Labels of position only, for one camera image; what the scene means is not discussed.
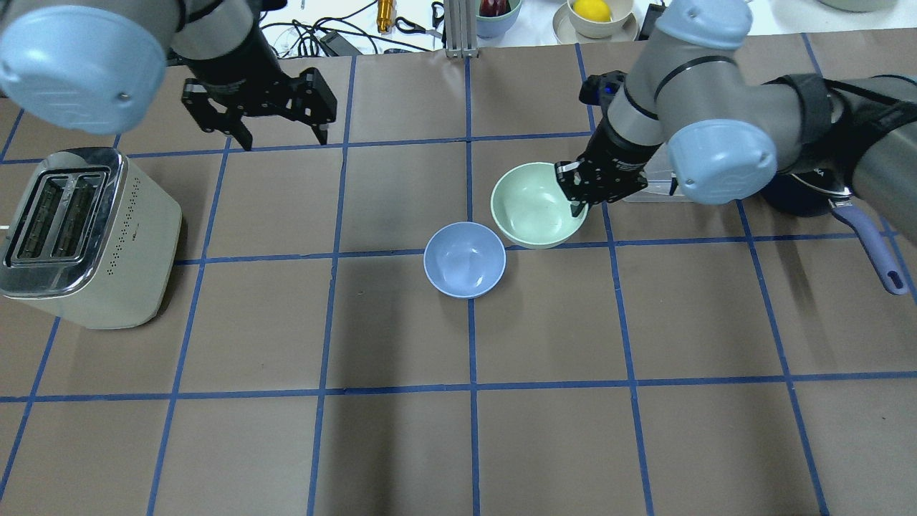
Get black scissors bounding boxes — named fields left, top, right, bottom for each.
left=394, top=1, right=446, bottom=39

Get purple handled frying pan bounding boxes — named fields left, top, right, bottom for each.
left=760, top=168, right=908, bottom=296

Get blue bowl with fruit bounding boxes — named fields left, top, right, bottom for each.
left=476, top=1, right=523, bottom=39

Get silver and cream toaster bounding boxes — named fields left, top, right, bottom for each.
left=1, top=147, right=183, bottom=330

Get cream bowl on plate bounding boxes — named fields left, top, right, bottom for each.
left=552, top=1, right=639, bottom=44

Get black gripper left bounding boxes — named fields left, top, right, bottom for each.
left=181, top=67, right=338, bottom=151

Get black power adapter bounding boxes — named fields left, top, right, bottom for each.
left=319, top=30, right=363, bottom=57

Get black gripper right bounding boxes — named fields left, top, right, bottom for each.
left=554, top=122, right=661, bottom=219

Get yellow lemon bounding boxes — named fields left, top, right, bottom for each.
left=572, top=0, right=613, bottom=23

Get aluminium frame post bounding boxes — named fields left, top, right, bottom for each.
left=443, top=0, right=479, bottom=59

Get yellow screwdriver tool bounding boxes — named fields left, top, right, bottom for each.
left=376, top=0, right=395, bottom=34

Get green bowl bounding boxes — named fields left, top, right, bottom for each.
left=490, top=161, right=587, bottom=249

